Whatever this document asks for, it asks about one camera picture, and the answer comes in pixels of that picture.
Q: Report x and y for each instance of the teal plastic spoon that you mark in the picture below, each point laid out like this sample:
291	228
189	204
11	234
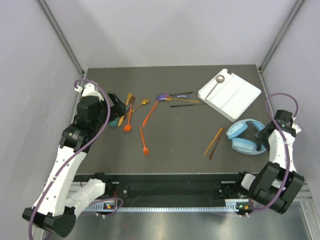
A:
114	123

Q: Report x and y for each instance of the gold metal knife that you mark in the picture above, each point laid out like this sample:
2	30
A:
121	120

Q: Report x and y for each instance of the gold thin utensil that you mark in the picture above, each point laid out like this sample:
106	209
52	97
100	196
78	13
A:
168	99

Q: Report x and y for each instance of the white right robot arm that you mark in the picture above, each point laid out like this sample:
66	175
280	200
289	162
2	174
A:
278	178

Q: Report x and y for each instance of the gold ornate utensil handle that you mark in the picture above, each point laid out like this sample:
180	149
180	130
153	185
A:
128	98

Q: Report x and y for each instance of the silver metal spoon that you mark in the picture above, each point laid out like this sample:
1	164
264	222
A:
219	79

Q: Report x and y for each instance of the grey cable duct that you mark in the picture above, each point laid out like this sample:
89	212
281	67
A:
228	205

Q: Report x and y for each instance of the iridescent purple spoon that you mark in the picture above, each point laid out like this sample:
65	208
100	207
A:
162	97

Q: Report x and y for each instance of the orange plastic fork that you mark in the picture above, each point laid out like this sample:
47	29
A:
145	149

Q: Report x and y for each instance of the light blue headphones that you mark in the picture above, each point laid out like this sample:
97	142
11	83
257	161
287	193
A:
242	145

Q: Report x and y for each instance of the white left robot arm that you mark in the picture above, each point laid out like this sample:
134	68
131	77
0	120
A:
54	211

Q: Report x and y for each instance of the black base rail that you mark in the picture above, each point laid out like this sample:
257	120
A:
168	190

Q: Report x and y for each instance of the orange plastic knife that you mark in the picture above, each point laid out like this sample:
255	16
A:
150	113

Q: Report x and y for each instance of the orange plastic spoon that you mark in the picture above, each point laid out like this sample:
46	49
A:
128	127

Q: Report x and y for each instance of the black chopstick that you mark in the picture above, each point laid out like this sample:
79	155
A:
187	105

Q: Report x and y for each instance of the gold metal spoon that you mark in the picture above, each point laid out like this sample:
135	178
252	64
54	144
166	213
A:
143	102

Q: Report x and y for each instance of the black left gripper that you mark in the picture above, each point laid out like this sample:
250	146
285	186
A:
118	109

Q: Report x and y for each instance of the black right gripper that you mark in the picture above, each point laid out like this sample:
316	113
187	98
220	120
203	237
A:
261	136

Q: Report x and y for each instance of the white divided utensil tray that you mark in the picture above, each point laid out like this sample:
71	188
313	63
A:
230	98

